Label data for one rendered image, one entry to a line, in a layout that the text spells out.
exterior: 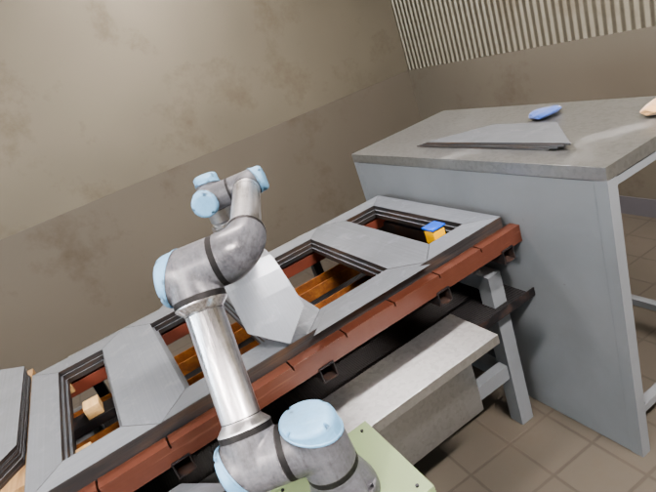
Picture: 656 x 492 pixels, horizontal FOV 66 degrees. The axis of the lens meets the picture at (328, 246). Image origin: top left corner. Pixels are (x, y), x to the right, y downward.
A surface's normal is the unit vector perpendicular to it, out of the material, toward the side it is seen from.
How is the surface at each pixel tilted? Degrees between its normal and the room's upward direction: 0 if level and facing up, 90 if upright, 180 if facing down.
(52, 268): 90
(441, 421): 90
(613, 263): 90
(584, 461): 0
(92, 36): 90
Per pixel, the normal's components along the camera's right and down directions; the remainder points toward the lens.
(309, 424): -0.25, -0.90
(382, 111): 0.44, 0.20
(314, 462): 0.07, 0.34
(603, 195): -0.82, 0.44
